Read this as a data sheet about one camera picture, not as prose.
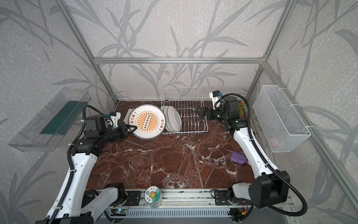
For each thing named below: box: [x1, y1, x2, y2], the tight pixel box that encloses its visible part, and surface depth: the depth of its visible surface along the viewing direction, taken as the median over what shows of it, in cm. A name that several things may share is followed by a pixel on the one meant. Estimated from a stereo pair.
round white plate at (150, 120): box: [128, 104, 167, 140], surface depth 76 cm
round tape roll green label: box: [144, 185, 164, 209], surface depth 69 cm
